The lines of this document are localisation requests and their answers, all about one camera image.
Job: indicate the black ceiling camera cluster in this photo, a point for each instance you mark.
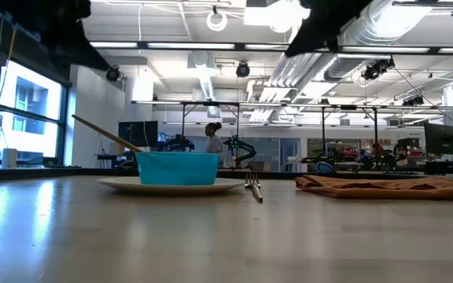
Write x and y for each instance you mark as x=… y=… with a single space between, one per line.
x=374 y=70

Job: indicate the silver metal fork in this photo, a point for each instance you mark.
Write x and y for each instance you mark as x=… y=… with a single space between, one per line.
x=257 y=192

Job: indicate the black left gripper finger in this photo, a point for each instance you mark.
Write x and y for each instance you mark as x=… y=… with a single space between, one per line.
x=81 y=47

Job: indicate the person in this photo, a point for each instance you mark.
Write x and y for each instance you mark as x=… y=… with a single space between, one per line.
x=214 y=145

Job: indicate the black metal gantry frame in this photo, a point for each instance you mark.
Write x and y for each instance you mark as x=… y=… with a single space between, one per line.
x=348 y=107
x=211 y=104

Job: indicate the black table edge frame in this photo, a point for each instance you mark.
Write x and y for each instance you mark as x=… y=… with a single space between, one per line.
x=34 y=173

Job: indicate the white cylinder container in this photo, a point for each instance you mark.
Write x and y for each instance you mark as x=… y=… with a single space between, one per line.
x=9 y=159

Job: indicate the wooden chopsticks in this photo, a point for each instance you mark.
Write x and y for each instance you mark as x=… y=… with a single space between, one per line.
x=104 y=133

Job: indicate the black ceiling spotlight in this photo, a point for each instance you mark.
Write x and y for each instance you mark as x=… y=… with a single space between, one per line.
x=243 y=70
x=112 y=74

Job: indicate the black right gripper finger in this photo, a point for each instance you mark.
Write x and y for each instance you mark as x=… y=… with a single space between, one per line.
x=317 y=35

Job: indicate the cardboard box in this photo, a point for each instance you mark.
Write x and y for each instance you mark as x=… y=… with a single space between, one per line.
x=116 y=151

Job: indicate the white round plate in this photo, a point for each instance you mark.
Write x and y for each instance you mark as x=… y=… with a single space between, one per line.
x=112 y=184

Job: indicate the large glass window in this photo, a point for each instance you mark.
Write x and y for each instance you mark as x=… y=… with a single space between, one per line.
x=30 y=98

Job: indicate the black and green robot arm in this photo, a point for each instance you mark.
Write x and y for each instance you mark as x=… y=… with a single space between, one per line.
x=246 y=151

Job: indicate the silver ceiling air duct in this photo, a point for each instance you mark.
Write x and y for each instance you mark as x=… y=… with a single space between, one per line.
x=387 y=19

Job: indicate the blue plastic bowl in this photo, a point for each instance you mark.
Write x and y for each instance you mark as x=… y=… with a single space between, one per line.
x=177 y=169

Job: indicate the long ceiling light strip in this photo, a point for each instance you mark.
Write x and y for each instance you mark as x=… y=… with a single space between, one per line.
x=387 y=50
x=191 y=45

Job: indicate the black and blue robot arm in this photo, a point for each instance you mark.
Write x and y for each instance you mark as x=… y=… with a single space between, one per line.
x=179 y=143

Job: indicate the black computer monitor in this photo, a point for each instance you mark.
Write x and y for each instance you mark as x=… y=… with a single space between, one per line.
x=443 y=139
x=138 y=131

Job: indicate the orange folded cloth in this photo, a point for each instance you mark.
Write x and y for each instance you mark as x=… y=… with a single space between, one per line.
x=368 y=188

